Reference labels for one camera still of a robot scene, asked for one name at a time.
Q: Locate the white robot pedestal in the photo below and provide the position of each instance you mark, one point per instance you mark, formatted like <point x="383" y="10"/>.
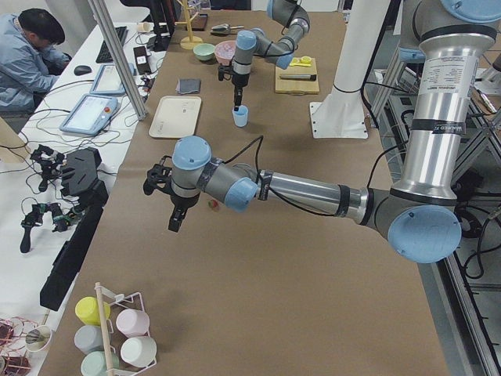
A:
<point x="341" y="113"/>

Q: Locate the teach pendant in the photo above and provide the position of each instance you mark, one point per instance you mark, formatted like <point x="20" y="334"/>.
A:
<point x="107" y="81"/>
<point x="90" y="115"/>

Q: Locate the light blue plastic cup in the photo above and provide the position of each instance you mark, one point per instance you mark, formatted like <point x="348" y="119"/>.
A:
<point x="240" y="116"/>

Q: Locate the black computer mouse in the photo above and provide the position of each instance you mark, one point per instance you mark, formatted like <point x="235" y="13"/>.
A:
<point x="82" y="70"/>

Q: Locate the paper cup with whisk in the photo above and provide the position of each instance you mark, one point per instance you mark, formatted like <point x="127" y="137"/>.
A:
<point x="38" y="339"/>

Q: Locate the grey cup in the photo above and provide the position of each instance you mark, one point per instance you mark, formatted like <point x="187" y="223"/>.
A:
<point x="89" y="339"/>

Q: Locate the grey folded cloth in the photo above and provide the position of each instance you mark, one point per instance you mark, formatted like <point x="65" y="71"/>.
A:
<point x="188" y="86"/>

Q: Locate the pile of ice cubes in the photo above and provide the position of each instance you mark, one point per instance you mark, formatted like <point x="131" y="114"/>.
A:
<point x="226" y="50"/>

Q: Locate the person in blue jacket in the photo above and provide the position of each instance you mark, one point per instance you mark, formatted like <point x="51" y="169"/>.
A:
<point x="30" y="62"/>

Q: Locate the teach pendant near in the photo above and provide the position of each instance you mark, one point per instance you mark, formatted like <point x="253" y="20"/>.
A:
<point x="90" y="115"/>

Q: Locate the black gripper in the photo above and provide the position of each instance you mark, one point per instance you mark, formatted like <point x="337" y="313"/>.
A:
<point x="183" y="200"/>
<point x="239" y="81"/>

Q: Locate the mint green cup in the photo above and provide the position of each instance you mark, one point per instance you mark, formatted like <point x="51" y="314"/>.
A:
<point x="94" y="364"/>

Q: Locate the wooden rack handle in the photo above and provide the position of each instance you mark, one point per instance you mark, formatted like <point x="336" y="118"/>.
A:
<point x="111" y="370"/>

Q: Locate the aluminium frame post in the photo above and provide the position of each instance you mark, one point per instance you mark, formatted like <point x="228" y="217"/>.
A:
<point x="106" y="25"/>

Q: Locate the white cup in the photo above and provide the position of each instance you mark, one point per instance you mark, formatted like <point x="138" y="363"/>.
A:
<point x="139" y="351"/>

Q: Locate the teach pendant far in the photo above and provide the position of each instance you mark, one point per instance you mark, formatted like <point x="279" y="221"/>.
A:
<point x="107" y="81"/>

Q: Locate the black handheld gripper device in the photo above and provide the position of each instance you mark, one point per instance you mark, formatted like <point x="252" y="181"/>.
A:
<point x="35" y="218"/>

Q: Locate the cream rabbit tray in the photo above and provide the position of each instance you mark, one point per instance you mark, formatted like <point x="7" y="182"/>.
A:
<point x="175" y="117"/>

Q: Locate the wooden cutting board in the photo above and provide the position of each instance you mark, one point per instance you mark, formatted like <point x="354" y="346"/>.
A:
<point x="297" y="87"/>

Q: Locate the wooden mug tree stand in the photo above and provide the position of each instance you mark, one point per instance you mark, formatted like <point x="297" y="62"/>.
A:
<point x="190" y="12"/>

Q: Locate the green bowl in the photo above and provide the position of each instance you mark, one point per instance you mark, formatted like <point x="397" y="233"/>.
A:
<point x="204" y="52"/>

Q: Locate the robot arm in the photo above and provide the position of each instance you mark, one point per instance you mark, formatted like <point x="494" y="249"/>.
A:
<point x="254" y="43"/>
<point x="416" y="215"/>

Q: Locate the pink bowl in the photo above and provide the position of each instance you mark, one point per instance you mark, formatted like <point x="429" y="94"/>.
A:
<point x="223" y="62"/>

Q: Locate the yellow plastic knife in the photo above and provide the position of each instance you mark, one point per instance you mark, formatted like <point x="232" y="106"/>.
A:
<point x="295" y="62"/>

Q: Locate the white wire cup rack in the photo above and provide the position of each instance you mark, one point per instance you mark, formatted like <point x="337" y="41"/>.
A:
<point x="115" y="303"/>

